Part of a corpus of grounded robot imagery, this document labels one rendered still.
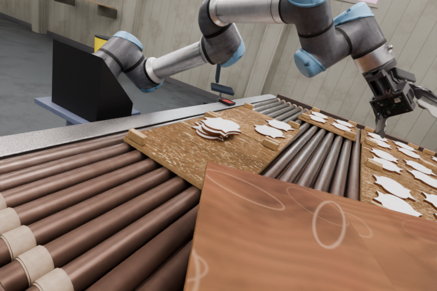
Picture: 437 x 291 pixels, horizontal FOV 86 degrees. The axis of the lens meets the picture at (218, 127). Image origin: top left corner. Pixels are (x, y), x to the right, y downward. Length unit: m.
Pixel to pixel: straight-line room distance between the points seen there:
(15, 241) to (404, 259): 0.55
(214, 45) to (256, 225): 0.65
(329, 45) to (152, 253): 0.53
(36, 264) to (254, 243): 0.29
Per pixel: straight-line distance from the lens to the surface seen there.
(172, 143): 0.71
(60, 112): 1.00
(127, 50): 1.05
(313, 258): 0.35
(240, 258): 0.30
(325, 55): 0.60
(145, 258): 0.43
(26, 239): 0.47
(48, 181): 0.57
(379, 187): 1.01
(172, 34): 5.68
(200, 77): 5.27
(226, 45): 0.86
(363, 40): 0.65
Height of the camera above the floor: 1.26
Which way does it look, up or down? 20 degrees down
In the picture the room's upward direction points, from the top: 17 degrees clockwise
